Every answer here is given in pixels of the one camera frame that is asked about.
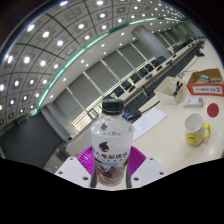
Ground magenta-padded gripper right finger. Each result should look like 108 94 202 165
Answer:
127 145 167 188

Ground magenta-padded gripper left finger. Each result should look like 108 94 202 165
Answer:
54 145 96 188

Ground clear black-capped drink bottle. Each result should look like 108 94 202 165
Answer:
89 98 134 187

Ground white printed paper sheet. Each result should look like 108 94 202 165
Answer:
131 107 168 142

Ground black desk phone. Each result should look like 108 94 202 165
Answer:
122 108 143 123

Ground black scissors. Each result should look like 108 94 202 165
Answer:
172 80 184 98

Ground flat round red coaster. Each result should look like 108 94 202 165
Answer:
206 102 220 118

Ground black office chairs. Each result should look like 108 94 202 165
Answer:
111 54 171 99

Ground black desk microphones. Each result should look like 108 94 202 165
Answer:
128 49 188 93

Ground long curved conference desk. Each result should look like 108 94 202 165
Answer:
96 38 206 116

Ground open brown box, red side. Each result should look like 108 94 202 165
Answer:
186 68 224 97

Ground teal whiteboard eraser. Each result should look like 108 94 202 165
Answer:
199 74 213 84

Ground round ceiling lights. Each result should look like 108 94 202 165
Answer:
0 0 188 124

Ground white mug with yellow handle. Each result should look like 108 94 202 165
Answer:
184 112 212 147

